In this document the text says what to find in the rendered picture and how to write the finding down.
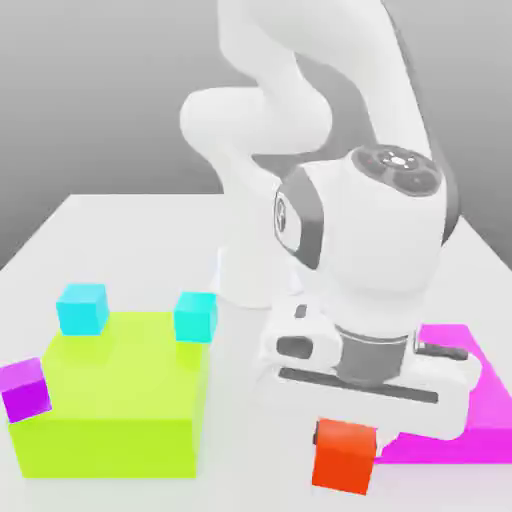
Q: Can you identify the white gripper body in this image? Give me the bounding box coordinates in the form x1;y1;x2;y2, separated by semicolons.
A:
256;353;484;442

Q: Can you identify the small red cube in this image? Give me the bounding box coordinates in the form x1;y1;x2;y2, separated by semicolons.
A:
310;417;380;497

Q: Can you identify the small cyan cube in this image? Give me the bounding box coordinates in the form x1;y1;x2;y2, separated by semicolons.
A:
172;290;220;345

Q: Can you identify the small light blue cube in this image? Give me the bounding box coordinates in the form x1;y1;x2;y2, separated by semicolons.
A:
55;282;111;337

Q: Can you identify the small purple cube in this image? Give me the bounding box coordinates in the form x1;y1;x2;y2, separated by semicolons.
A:
0;356;54;425

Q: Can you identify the large magenta box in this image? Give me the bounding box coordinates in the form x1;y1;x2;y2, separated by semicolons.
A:
373;323;512;466

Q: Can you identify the large lime green box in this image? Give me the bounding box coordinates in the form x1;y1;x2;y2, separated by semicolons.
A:
7;309;213;480

